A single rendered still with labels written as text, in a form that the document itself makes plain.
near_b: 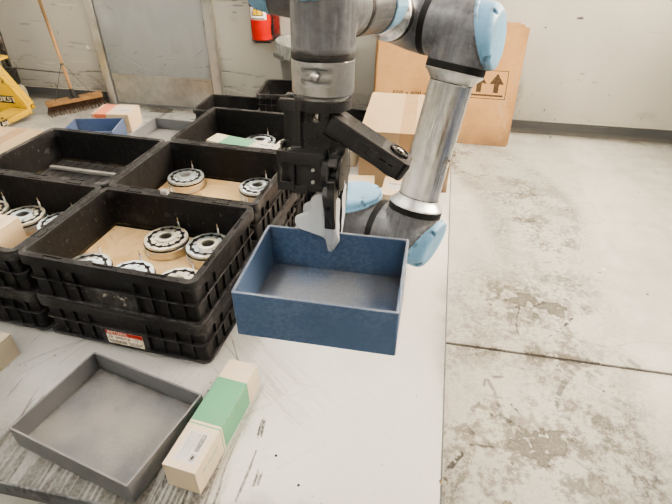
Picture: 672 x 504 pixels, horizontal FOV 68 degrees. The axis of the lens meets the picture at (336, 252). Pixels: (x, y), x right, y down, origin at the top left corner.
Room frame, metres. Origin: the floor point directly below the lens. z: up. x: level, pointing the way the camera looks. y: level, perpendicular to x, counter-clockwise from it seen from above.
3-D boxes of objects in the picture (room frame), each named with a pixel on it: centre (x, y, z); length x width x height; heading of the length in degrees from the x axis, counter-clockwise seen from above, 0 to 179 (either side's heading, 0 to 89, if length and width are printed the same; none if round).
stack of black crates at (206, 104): (3.03, 0.63, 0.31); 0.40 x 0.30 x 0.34; 79
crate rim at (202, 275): (0.92, 0.42, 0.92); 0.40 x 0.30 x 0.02; 75
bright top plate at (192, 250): (0.95, 0.29, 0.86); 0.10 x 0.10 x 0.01
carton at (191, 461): (0.58, 0.22, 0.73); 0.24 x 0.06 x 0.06; 163
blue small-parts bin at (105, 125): (1.94, 0.97, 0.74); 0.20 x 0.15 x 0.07; 93
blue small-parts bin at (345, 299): (0.51, 0.01, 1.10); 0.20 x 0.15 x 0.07; 79
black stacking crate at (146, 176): (1.21, 0.34, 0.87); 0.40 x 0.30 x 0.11; 75
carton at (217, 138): (1.47, 0.29, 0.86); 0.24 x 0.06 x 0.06; 66
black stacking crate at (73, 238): (0.92, 0.42, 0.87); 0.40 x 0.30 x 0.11; 75
